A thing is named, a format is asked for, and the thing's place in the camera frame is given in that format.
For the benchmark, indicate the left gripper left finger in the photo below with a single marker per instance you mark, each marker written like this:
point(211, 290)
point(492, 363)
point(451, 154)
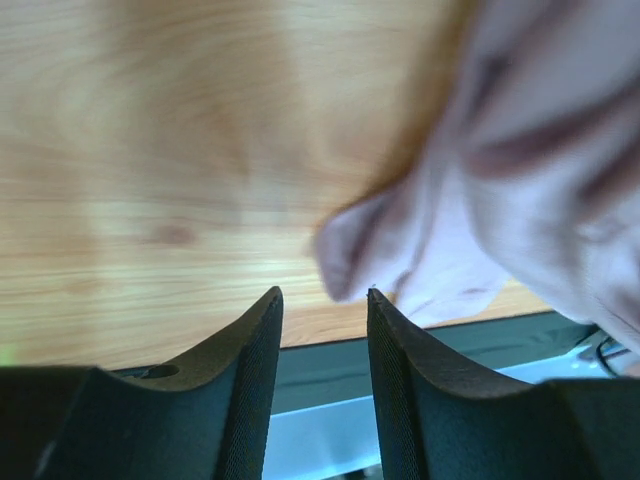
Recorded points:
point(201, 415)

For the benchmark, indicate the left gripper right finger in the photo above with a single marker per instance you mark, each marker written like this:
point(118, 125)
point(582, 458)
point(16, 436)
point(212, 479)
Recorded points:
point(441, 415)

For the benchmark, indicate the pink printed t shirt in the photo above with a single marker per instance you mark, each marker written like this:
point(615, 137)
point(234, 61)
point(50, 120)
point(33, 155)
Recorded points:
point(532, 173)

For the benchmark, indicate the aluminium mounting rail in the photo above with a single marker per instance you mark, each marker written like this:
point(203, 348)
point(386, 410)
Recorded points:
point(339, 440)

